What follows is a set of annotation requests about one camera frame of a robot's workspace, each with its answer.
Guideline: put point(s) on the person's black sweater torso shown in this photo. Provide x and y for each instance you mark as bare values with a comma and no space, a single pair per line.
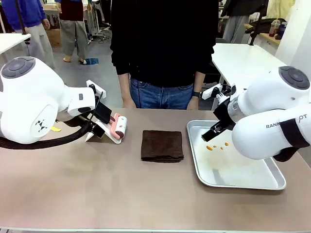
162,41

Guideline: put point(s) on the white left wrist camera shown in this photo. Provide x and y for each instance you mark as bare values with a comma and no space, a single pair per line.
98,88

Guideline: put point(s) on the black stand pole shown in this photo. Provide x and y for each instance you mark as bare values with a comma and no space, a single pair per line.
255,29

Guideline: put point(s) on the brown towel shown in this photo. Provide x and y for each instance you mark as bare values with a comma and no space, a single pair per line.
162,145

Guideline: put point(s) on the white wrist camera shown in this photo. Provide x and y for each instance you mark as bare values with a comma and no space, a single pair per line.
98,88
211,91

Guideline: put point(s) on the person's left forearm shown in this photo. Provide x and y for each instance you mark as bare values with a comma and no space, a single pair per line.
199,81

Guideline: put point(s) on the large white table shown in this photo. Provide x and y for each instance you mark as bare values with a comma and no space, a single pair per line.
243,60

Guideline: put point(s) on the person's right forearm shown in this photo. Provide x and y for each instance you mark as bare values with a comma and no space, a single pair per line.
124,85

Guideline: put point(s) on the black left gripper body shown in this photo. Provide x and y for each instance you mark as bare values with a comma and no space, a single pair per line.
103,113

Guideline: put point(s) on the blue cloth on floor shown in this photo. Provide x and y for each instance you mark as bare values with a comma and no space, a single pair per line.
92,61

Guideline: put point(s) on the person's blue jeans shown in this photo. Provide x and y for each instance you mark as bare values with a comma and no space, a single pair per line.
160,95

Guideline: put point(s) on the black wristwatch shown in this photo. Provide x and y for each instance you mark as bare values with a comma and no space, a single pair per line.
197,94

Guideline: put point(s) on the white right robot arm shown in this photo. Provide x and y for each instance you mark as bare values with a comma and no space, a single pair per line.
267,104

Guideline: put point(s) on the plastic cup with red drink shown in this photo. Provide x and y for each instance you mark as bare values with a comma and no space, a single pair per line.
274,29

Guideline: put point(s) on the bystander in grey wide trousers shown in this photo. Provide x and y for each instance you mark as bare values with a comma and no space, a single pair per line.
73,31

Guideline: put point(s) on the white lint roller stand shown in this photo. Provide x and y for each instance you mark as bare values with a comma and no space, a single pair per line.
110,139

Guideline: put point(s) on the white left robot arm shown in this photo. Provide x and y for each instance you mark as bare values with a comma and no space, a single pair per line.
29,102

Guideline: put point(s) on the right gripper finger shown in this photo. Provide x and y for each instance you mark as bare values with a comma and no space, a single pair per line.
210,136
218,127

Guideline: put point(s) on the blue bottle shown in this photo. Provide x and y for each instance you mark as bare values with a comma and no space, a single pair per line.
283,30

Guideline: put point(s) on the silver metal tray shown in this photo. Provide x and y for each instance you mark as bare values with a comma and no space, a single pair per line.
233,170

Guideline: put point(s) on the wooden desk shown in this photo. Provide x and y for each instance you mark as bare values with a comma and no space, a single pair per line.
267,38

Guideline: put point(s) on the bystander in blue jacket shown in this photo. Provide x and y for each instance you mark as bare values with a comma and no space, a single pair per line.
29,21

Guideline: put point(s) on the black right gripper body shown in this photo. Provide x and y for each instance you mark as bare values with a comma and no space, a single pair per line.
224,112

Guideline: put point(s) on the cardboard box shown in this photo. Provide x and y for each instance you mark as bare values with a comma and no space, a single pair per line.
54,37

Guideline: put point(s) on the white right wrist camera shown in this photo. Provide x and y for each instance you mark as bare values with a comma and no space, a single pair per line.
211,91

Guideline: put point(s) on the bystander in dark coat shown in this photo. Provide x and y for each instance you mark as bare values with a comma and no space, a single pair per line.
236,17

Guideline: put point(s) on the person's right hand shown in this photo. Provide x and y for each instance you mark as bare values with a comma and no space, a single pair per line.
128,103

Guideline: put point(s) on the pink lint roller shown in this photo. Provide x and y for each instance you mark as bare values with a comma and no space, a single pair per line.
121,126

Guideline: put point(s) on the person's left hand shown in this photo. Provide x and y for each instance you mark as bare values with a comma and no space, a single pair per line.
193,103

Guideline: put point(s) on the yellow sticker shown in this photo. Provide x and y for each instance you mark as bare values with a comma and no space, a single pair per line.
56,129

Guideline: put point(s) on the small white table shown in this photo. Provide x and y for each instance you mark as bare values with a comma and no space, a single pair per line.
12,41

